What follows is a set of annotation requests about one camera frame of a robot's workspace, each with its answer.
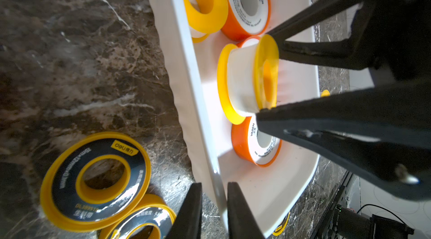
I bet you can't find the orange tape roll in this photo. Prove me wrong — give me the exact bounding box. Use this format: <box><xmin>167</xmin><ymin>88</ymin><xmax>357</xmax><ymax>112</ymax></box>
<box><xmin>237</xmin><ymin>36</ymin><xmax>260</xmax><ymax>48</ymax></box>
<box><xmin>221</xmin><ymin>0</ymin><xmax>271</xmax><ymax>42</ymax></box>

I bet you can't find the orange tape roll mid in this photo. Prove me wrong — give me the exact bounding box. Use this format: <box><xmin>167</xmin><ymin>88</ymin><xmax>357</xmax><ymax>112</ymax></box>
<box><xmin>231</xmin><ymin>116</ymin><xmax>282</xmax><ymax>167</ymax></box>

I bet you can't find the white plastic storage box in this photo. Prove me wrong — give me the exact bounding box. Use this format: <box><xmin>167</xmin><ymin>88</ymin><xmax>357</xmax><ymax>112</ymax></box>
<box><xmin>149</xmin><ymin>0</ymin><xmax>320</xmax><ymax>238</ymax></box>

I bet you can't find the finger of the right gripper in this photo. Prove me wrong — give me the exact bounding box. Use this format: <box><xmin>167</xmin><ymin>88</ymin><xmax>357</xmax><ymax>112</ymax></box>
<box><xmin>257</xmin><ymin>79</ymin><xmax>431</xmax><ymax>201</ymax></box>
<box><xmin>265</xmin><ymin>0</ymin><xmax>422</xmax><ymax>71</ymax></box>

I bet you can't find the yellow black flat roll lower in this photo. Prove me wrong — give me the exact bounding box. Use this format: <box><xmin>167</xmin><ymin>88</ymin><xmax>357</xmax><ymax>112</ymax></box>
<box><xmin>99</xmin><ymin>194</ymin><xmax>176</xmax><ymax>239</ymax></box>

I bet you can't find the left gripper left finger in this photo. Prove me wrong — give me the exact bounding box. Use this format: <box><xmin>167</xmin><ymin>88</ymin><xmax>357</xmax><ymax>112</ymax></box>
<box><xmin>166</xmin><ymin>183</ymin><xmax>202</xmax><ymax>239</ymax></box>

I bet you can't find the yellow tape roll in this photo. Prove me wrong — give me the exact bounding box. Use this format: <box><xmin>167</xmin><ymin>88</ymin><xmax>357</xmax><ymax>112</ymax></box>
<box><xmin>321</xmin><ymin>90</ymin><xmax>330</xmax><ymax>97</ymax></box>
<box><xmin>184</xmin><ymin>0</ymin><xmax>229</xmax><ymax>43</ymax></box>
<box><xmin>217</xmin><ymin>35</ymin><xmax>279</xmax><ymax>125</ymax></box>

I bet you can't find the yellow black flat roll upper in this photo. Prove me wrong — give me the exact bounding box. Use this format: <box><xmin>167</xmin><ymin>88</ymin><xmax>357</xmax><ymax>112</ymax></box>
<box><xmin>40</xmin><ymin>132</ymin><xmax>152</xmax><ymax>232</ymax></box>

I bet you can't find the yellow black flat roll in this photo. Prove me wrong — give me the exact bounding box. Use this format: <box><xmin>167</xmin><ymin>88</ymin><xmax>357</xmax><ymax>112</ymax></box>
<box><xmin>99</xmin><ymin>194</ymin><xmax>176</xmax><ymax>239</ymax></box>
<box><xmin>40</xmin><ymin>132</ymin><xmax>152</xmax><ymax>232</ymax></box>

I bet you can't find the yellow black roll lower centre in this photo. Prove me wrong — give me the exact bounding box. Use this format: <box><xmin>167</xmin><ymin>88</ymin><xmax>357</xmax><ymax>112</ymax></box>
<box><xmin>272</xmin><ymin>213</ymin><xmax>290</xmax><ymax>236</ymax></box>

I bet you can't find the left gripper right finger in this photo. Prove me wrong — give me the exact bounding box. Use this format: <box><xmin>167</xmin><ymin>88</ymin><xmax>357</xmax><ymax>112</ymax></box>
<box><xmin>227</xmin><ymin>182</ymin><xmax>264</xmax><ymax>239</ymax></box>

